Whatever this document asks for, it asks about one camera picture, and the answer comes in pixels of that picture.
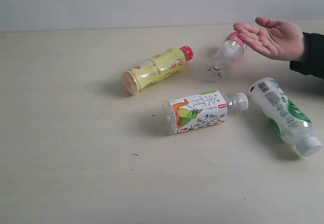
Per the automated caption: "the person's open bare hand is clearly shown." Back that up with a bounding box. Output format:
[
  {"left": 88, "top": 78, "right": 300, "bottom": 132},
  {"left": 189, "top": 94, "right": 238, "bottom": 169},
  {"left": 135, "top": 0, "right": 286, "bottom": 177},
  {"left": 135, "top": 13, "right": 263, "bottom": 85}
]
[{"left": 233, "top": 17, "right": 305, "bottom": 61}]

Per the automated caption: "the clear bottle red label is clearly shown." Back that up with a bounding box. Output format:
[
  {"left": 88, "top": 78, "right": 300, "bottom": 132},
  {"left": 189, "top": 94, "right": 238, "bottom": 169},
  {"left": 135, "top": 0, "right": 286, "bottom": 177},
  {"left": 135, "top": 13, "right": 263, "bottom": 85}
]
[{"left": 205, "top": 32, "right": 247, "bottom": 82}]

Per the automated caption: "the clear bottle green label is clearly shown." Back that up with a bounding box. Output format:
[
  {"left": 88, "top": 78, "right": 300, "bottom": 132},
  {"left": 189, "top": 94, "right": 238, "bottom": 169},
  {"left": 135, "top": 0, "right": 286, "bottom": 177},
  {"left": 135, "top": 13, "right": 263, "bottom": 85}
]
[{"left": 249, "top": 78, "right": 322, "bottom": 157}]

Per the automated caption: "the tea bottle fruit label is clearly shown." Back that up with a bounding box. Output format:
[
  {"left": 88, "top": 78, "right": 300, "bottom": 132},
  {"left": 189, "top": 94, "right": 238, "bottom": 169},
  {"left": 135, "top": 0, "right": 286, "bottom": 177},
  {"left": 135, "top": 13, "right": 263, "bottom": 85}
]
[{"left": 161, "top": 90, "right": 249, "bottom": 134}]

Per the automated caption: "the yellow bottle red cap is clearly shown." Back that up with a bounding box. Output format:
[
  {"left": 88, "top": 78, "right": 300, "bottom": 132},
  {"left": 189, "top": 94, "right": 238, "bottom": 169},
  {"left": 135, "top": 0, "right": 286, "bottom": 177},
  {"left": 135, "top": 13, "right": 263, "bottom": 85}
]
[{"left": 123, "top": 46, "right": 194, "bottom": 95}]

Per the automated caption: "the black jacket sleeve forearm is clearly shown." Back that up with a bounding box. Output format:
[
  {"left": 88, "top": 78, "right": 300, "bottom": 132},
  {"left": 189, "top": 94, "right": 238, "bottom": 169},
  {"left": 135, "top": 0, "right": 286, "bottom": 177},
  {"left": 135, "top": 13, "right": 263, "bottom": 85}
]
[{"left": 289, "top": 32, "right": 323, "bottom": 79}]

